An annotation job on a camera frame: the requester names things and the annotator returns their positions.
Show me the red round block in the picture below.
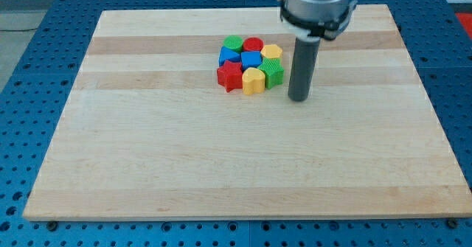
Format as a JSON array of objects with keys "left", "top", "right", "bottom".
[{"left": 243, "top": 37, "right": 264, "bottom": 52}]

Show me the blue square block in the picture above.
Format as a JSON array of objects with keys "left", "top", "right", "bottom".
[{"left": 240, "top": 51, "right": 262, "bottom": 71}]

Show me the red star block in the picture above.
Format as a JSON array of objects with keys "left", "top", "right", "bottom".
[{"left": 217, "top": 60, "right": 243, "bottom": 92}]

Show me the yellow heart block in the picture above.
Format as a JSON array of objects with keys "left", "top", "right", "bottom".
[{"left": 242, "top": 67, "right": 266, "bottom": 95}]

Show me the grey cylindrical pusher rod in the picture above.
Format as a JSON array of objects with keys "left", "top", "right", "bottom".
[{"left": 288, "top": 38, "right": 320, "bottom": 102}]

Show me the blue pentagon block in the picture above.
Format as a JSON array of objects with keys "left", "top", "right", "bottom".
[{"left": 218, "top": 46, "right": 241, "bottom": 66}]

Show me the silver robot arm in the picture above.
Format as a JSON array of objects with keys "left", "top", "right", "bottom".
[{"left": 278, "top": 0, "right": 357, "bottom": 42}]

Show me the yellow hexagon block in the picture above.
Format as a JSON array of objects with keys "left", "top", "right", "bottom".
[{"left": 260, "top": 44, "right": 283, "bottom": 59}]

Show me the green round block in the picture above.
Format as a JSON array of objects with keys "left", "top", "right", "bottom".
[{"left": 223, "top": 35, "right": 243, "bottom": 53}]

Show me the green star block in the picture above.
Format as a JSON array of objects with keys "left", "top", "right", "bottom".
[{"left": 257, "top": 58, "right": 285, "bottom": 89}]

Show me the wooden board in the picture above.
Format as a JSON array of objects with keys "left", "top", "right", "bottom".
[{"left": 23, "top": 4, "right": 471, "bottom": 221}]

